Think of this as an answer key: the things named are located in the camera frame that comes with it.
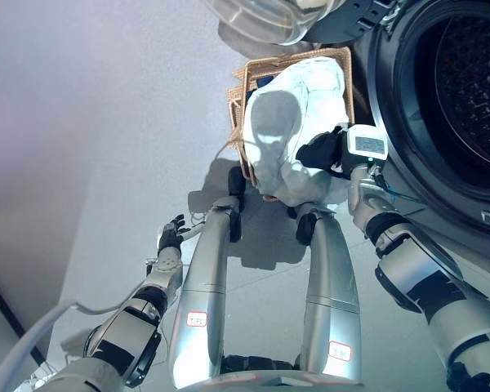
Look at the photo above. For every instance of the woven wicker laundry basket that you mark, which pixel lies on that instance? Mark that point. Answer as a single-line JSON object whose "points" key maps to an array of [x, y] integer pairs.
{"points": [[265, 67]]}

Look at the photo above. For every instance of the silver robot torso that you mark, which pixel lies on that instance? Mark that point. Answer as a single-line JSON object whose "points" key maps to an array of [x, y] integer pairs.
{"points": [[281, 381]]}

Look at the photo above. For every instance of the white garment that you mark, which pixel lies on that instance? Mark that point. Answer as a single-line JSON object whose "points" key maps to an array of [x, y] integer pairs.
{"points": [[277, 163]]}

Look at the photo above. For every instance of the silver robot right leg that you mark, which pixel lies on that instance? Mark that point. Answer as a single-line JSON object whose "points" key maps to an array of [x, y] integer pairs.
{"points": [[330, 286]]}

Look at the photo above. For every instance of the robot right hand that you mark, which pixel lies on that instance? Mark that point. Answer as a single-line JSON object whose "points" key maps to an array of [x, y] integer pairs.
{"points": [[365, 143]]}

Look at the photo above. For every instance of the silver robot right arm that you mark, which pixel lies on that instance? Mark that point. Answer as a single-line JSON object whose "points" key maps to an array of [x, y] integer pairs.
{"points": [[412, 253]]}

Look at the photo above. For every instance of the black robot right foot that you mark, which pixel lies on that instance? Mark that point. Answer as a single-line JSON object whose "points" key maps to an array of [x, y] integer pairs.
{"points": [[306, 228]]}

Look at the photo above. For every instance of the round washing machine door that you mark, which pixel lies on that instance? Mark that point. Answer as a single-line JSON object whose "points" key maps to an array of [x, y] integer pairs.
{"points": [[261, 20]]}

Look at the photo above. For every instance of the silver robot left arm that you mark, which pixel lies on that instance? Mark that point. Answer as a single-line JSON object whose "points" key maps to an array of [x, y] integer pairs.
{"points": [[147, 294]]}

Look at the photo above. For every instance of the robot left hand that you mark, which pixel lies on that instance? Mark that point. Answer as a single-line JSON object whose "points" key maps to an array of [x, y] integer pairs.
{"points": [[169, 239]]}

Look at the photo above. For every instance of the grey front-load washing machine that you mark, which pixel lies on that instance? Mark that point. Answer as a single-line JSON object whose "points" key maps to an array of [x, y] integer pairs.
{"points": [[400, 122]]}

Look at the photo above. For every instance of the black garment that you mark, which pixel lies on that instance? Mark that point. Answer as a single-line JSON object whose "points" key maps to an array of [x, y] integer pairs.
{"points": [[310, 155]]}

